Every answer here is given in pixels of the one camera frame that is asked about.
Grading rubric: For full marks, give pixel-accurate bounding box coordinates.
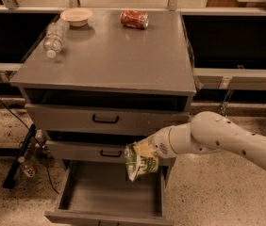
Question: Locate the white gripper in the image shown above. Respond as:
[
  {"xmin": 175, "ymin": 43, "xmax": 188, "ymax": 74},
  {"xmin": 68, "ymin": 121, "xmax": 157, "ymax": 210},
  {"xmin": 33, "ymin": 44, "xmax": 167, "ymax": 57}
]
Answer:
[{"xmin": 133, "ymin": 127, "xmax": 171, "ymax": 158}]

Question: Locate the green jalapeno chip bag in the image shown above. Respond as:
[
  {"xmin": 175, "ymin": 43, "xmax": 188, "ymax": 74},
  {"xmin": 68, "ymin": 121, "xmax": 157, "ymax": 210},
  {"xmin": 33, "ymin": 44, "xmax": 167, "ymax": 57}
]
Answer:
[{"xmin": 125, "ymin": 142, "xmax": 158, "ymax": 182}]

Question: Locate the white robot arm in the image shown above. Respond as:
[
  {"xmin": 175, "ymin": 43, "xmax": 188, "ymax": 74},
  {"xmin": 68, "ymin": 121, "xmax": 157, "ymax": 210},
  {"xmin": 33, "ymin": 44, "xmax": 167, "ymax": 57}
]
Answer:
[{"xmin": 134, "ymin": 111, "xmax": 266, "ymax": 170}]

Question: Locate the grey open bottom drawer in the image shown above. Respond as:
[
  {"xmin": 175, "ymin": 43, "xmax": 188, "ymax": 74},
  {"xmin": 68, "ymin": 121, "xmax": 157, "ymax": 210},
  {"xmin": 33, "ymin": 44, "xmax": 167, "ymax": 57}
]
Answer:
[{"xmin": 44, "ymin": 161, "xmax": 173, "ymax": 226}]

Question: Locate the grey drawer cabinet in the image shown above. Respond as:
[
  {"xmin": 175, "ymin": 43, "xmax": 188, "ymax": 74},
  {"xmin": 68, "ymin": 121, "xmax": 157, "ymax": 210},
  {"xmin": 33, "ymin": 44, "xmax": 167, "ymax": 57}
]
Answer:
[{"xmin": 9, "ymin": 8, "xmax": 197, "ymax": 186}]

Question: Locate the grey middle drawer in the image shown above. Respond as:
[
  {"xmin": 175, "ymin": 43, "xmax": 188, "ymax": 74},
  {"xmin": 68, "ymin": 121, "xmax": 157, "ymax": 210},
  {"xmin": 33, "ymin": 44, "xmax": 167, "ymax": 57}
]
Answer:
[{"xmin": 44, "ymin": 139, "xmax": 178, "ymax": 168}]

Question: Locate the grey top drawer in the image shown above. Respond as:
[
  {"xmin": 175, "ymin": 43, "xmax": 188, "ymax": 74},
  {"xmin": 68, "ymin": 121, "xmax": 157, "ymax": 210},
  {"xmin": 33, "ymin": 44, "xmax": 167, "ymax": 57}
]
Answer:
[{"xmin": 25, "ymin": 104, "xmax": 189, "ymax": 136}]

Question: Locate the plastic bottle on floor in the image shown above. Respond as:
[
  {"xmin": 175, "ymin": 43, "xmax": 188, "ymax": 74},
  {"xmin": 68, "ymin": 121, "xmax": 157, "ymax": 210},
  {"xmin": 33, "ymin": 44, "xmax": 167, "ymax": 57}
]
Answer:
[{"xmin": 18, "ymin": 156, "xmax": 37, "ymax": 178}]

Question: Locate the red crushed soda can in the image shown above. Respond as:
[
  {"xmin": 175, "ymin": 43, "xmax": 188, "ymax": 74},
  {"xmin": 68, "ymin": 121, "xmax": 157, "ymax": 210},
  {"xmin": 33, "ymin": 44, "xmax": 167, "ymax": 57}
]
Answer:
[{"xmin": 120, "ymin": 10, "xmax": 149, "ymax": 29}]

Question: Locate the black leaning bar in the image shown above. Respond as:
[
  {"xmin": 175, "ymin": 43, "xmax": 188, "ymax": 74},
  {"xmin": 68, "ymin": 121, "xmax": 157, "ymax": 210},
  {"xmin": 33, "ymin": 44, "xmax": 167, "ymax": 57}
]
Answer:
[{"xmin": 3, "ymin": 124, "xmax": 36, "ymax": 188}]

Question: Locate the clear plastic water bottle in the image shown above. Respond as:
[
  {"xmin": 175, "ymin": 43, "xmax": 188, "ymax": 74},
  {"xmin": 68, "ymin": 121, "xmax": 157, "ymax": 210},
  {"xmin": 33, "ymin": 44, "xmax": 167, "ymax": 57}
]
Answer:
[{"xmin": 43, "ymin": 20, "xmax": 66, "ymax": 58}]

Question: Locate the beige paper bowl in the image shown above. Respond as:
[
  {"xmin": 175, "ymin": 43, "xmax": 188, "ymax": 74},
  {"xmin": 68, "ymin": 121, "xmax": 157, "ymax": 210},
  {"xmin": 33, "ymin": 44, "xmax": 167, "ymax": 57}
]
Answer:
[{"xmin": 60, "ymin": 8, "xmax": 92, "ymax": 27}]

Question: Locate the metal railing frame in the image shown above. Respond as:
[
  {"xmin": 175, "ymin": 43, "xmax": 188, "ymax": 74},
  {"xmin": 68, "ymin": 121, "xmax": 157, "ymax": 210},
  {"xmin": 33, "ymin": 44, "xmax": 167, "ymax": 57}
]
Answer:
[{"xmin": 0, "ymin": 0, "xmax": 266, "ymax": 92}]

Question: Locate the black floor cable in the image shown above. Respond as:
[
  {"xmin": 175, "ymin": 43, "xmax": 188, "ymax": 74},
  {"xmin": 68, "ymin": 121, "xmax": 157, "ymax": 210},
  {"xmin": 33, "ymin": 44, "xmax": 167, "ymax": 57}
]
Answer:
[{"xmin": 0, "ymin": 91, "xmax": 60, "ymax": 195}]

